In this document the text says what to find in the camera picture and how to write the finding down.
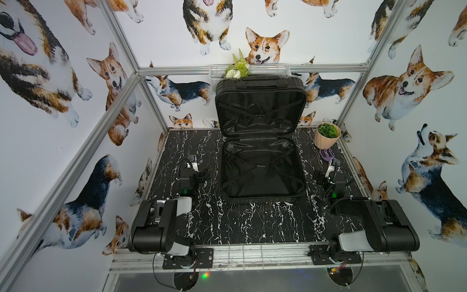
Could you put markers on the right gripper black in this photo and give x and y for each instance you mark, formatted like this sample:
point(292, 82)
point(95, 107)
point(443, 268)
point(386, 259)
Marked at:
point(344, 174)

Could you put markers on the green fern with white flower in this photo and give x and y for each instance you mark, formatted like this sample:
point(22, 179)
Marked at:
point(239, 68)

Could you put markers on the white wire mesh basket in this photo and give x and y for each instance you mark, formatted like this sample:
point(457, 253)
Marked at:
point(219, 71)

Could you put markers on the purple pink toy rake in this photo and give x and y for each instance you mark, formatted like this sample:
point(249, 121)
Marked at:
point(327, 155)

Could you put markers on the aluminium front rail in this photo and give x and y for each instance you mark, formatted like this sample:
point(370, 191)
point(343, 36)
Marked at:
point(262, 256)

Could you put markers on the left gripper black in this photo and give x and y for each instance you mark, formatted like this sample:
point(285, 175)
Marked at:
point(199, 173)

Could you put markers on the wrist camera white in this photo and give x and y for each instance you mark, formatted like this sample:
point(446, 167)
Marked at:
point(193, 162)
point(330, 169)

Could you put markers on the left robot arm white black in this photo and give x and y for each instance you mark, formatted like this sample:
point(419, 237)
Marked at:
point(154, 228)

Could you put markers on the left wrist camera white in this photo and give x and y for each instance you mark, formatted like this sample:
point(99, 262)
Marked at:
point(193, 162)

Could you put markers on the beige pot with green plant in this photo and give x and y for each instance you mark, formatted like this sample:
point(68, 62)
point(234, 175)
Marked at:
point(326, 135)

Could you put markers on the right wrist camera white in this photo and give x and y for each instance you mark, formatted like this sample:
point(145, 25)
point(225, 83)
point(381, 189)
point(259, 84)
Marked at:
point(330, 169)

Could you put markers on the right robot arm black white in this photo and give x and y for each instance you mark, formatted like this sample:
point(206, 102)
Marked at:
point(386, 227)

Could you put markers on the black hard-shell suitcase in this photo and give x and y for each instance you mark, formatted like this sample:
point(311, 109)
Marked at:
point(260, 162)

